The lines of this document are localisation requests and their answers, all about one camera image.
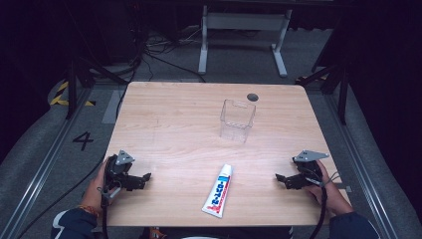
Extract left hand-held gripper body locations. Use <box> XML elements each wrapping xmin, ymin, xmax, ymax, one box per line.
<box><xmin>103</xmin><ymin>149</ymin><xmax>136</xmax><ymax>200</ymax></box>

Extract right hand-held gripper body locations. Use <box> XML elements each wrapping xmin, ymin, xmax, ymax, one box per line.
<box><xmin>292</xmin><ymin>149</ymin><xmax>330</xmax><ymax>187</ymax></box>

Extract white toothpaste tube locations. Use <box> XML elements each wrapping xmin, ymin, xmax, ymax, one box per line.
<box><xmin>201</xmin><ymin>162</ymin><xmax>234</xmax><ymax>219</ymax></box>

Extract clear plastic container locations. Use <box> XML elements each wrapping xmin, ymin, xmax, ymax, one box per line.
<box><xmin>219</xmin><ymin>99</ymin><xmax>257</xmax><ymax>144</ymax></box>

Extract person's right hand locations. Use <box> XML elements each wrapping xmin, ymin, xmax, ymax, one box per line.
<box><xmin>303</xmin><ymin>159</ymin><xmax>354</xmax><ymax>218</ymax></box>

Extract person's left hand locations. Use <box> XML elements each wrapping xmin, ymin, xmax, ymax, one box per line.
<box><xmin>81</xmin><ymin>158</ymin><xmax>122</xmax><ymax>217</ymax></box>

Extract black tripod stand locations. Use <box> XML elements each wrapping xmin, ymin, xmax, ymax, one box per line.
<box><xmin>296</xmin><ymin>61</ymin><xmax>350</xmax><ymax>126</ymax></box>
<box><xmin>64</xmin><ymin>54</ymin><xmax>129</xmax><ymax>120</ymax></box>

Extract yellow black floor tape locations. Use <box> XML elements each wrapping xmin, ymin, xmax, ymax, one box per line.
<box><xmin>49</xmin><ymin>81</ymin><xmax>97</xmax><ymax>108</ymax></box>

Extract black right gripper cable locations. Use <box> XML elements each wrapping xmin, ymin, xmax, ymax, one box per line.
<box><xmin>308</xmin><ymin>167</ymin><xmax>341</xmax><ymax>239</ymax></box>

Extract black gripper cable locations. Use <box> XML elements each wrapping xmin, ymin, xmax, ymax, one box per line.
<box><xmin>308</xmin><ymin>167</ymin><xmax>341</xmax><ymax>239</ymax></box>
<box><xmin>101</xmin><ymin>187</ymin><xmax>111</xmax><ymax>239</ymax></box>

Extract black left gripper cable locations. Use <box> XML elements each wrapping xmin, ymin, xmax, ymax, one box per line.
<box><xmin>101</xmin><ymin>187</ymin><xmax>111</xmax><ymax>239</ymax></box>

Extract orange wrist bracelet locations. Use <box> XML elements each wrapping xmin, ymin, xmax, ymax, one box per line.
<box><xmin>78</xmin><ymin>204</ymin><xmax>101</xmax><ymax>219</ymax></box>

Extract grey metal floor rail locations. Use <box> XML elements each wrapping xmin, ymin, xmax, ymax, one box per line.
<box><xmin>322</xmin><ymin>93</ymin><xmax>401</xmax><ymax>239</ymax></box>
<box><xmin>0</xmin><ymin>87</ymin><xmax>95</xmax><ymax>239</ymax></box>

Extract long black floor cable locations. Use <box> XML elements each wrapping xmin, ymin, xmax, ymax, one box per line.
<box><xmin>15</xmin><ymin>155</ymin><xmax>107</xmax><ymax>239</ymax></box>

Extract bundle of black floor cables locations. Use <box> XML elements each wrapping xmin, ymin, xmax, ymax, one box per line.
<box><xmin>130</xmin><ymin>19</ymin><xmax>207</xmax><ymax>84</ymax></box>

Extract grey metal table frame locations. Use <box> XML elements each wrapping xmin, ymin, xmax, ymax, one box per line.
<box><xmin>197</xmin><ymin>4</ymin><xmax>294</xmax><ymax>79</ymax></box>

